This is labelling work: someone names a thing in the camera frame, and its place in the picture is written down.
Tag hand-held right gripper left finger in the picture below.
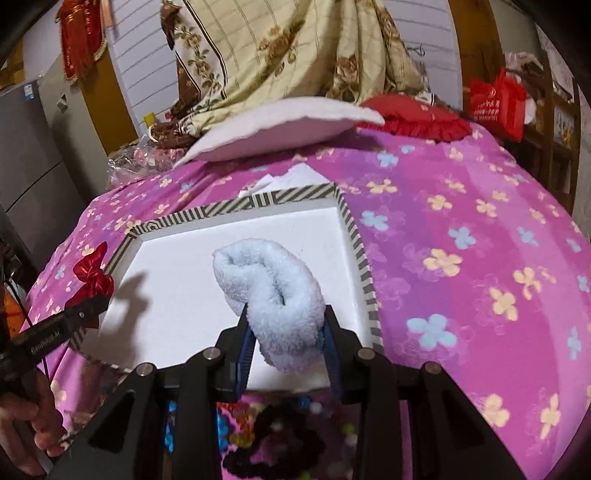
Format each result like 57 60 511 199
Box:
46 305 257 480

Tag white pillow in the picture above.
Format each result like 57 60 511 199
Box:
173 97 386 168

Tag wooden shelf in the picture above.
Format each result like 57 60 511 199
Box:
526 51 583 208

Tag black scrunchie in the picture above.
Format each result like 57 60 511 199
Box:
226 406 361 480

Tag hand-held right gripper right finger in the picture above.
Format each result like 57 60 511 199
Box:
323 305 527 480

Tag person's left hand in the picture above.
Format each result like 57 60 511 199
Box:
0 371 68 476

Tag multicolour bead bracelet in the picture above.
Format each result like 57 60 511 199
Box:
215 401 264 462

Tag beige floral hanging sheet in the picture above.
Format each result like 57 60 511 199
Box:
159 0 430 139

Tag white paper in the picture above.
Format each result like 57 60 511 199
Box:
238 166 331 199

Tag grey refrigerator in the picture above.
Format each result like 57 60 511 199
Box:
0 58 86 278

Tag red shopping bag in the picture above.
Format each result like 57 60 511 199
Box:
468 68 527 143

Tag pink floral bedsheet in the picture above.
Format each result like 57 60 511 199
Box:
18 124 591 480

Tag blue bead bracelet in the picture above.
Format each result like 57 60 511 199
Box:
166 401 179 455

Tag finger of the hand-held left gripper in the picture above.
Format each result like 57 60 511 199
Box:
9 295 112 366

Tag red bow hair clip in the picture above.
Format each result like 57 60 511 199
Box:
74 242 115 301

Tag light blue fluffy scrunchie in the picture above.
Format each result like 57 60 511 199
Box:
212 239 329 374

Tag clear plastic bags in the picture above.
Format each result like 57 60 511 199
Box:
107 124 195 190

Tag red frilled pillow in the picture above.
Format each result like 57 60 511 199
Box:
355 95 474 141

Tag red hanging decoration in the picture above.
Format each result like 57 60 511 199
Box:
55 0 109 84

